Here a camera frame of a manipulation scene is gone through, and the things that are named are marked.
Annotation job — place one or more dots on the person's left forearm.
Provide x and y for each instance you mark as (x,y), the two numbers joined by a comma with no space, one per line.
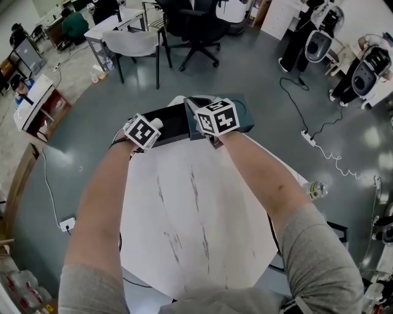
(101,199)

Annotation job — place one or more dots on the tall cardboard box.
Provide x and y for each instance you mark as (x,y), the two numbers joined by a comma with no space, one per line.
(258,12)

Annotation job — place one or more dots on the white power strip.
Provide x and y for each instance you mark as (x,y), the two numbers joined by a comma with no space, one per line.
(67,224)
(308,137)

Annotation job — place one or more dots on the white black robot machine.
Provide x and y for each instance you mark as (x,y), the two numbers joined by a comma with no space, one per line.
(233,15)

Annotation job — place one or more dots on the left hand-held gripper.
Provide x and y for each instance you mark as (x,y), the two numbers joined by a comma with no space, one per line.
(141,132)

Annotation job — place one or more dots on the black office chair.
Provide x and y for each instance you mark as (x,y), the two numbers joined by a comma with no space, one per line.
(196,30)

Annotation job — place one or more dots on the white black backpack device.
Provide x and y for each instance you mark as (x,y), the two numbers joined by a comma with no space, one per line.
(368,73)
(320,43)

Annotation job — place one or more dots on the grey metal table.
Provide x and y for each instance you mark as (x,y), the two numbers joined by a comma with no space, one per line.
(101,30)

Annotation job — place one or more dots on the black framed board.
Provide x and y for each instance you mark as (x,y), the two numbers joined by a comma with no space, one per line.
(27,55)

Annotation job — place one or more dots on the clear cup orange drink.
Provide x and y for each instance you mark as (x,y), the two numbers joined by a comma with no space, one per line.
(99,76)

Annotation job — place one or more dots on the small white object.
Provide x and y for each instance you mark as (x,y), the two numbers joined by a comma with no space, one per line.
(157,122)

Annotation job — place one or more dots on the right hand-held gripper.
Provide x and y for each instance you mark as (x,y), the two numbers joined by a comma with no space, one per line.
(216,118)

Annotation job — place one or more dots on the person's right forearm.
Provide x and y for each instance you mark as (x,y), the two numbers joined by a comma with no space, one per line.
(261,178)

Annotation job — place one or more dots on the white top wooden desk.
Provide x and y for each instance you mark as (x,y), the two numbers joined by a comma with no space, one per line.
(37,95)

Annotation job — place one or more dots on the black box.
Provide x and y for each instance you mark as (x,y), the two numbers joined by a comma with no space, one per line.
(175,122)

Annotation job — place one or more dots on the clear plastic bags red items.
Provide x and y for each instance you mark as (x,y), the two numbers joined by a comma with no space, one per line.
(21,291)

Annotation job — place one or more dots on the small clear bottle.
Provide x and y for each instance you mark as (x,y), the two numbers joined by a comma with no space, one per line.
(109,63)

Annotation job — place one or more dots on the clear water bottle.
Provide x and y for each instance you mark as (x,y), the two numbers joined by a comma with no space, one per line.
(316,189)

